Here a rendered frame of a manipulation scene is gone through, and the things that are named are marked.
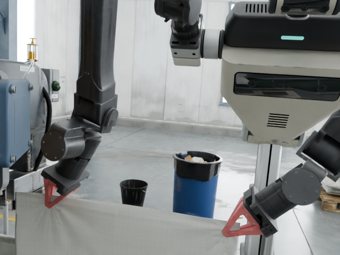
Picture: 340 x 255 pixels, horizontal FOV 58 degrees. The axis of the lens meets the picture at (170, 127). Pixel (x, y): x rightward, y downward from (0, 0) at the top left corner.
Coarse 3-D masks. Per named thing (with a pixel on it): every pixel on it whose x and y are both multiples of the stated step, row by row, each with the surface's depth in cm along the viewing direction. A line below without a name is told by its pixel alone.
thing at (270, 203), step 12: (276, 180) 59; (252, 192) 60; (264, 192) 58; (276, 192) 56; (252, 204) 55; (264, 204) 56; (276, 204) 56; (288, 204) 55; (264, 216) 54; (276, 216) 57; (276, 228) 54
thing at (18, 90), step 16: (0, 80) 31; (16, 80) 33; (0, 96) 30; (16, 96) 33; (0, 112) 31; (16, 112) 34; (0, 128) 31; (16, 128) 34; (0, 144) 31; (16, 144) 34; (0, 160) 31; (16, 160) 35
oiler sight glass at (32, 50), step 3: (27, 45) 77; (30, 45) 77; (33, 45) 77; (27, 48) 77; (30, 48) 77; (33, 48) 77; (36, 48) 78; (27, 51) 77; (30, 51) 77; (33, 51) 77; (36, 51) 78; (27, 54) 77; (30, 54) 77; (33, 54) 77; (36, 54) 78; (27, 57) 78; (30, 57) 77; (33, 57) 78; (36, 57) 78
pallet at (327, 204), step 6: (324, 192) 374; (318, 198) 385; (324, 198) 352; (330, 198) 354; (336, 198) 355; (324, 204) 353; (330, 204) 351; (336, 204) 349; (324, 210) 353; (330, 210) 352; (336, 210) 351
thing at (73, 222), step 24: (24, 192) 70; (24, 216) 70; (48, 216) 70; (72, 216) 68; (96, 216) 66; (120, 216) 65; (144, 216) 64; (168, 216) 63; (192, 216) 63; (24, 240) 71; (48, 240) 71; (72, 240) 69; (96, 240) 67; (120, 240) 65; (144, 240) 64; (168, 240) 64; (192, 240) 63; (216, 240) 62
